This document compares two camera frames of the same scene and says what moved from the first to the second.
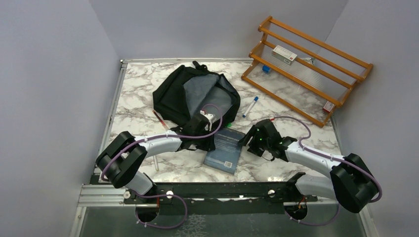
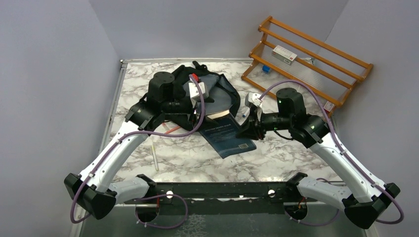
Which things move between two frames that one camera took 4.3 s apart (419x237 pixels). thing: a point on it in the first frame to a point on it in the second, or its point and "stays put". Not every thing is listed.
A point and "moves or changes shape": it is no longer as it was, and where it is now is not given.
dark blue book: x=225 y=156 moves or changes shape
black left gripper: x=209 y=145 to x=192 y=118
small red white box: x=329 y=106 stays put
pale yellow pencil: x=155 y=162 stays put
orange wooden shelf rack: x=309 y=75 stays put
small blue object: x=266 y=68 stays put
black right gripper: x=252 y=148 to x=254 y=130
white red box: x=283 y=55 stays put
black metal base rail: x=250 y=193 stays put
